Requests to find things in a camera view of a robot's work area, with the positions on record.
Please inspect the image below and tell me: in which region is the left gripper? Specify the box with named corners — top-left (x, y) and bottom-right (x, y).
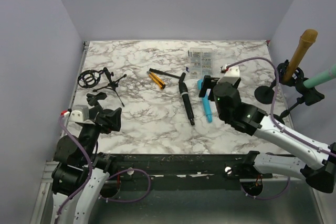
top-left (80, 105), bottom-right (122, 163)

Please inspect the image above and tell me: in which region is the blue toy microphone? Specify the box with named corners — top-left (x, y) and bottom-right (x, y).
top-left (197, 79), bottom-right (213, 123)

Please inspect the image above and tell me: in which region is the black microphone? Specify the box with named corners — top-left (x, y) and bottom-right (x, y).
top-left (178, 82), bottom-right (195, 126)

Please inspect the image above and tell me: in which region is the black tripod shock-mount stand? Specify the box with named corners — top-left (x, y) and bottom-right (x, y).
top-left (77, 67), bottom-right (127, 107)

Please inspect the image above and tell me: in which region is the black round-base shock-mount stand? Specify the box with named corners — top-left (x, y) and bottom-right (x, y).
top-left (254, 61), bottom-right (305, 104)

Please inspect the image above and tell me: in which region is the gold microphone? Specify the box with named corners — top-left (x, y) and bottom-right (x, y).
top-left (282, 29), bottom-right (318, 82)

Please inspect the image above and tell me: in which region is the green microphone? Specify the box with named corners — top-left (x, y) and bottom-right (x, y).
top-left (303, 65), bottom-right (336, 89)

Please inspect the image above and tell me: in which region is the black clip microphone stand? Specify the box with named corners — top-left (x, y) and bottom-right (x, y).
top-left (86, 92), bottom-right (107, 106)

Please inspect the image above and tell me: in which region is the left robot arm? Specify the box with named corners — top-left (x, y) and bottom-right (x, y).
top-left (51, 104), bottom-right (122, 223)

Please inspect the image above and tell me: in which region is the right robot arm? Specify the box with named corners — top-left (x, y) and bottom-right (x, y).
top-left (199, 75), bottom-right (335, 193)

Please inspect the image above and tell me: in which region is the clear plastic screw box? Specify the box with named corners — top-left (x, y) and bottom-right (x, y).
top-left (188, 47), bottom-right (214, 79)

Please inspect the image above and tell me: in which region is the yellow utility knife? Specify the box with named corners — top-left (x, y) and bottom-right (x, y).
top-left (147, 71), bottom-right (166, 90)

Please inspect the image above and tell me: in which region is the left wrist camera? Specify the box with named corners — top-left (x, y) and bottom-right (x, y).
top-left (61, 105), bottom-right (90, 123)

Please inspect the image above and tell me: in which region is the black T-handle tool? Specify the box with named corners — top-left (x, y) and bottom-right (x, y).
top-left (149, 68), bottom-right (186, 83)

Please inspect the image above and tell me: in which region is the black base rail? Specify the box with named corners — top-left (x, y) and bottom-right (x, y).
top-left (54, 152), bottom-right (305, 192)

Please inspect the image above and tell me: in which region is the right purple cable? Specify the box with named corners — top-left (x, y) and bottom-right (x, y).
top-left (225, 57), bottom-right (336, 200)

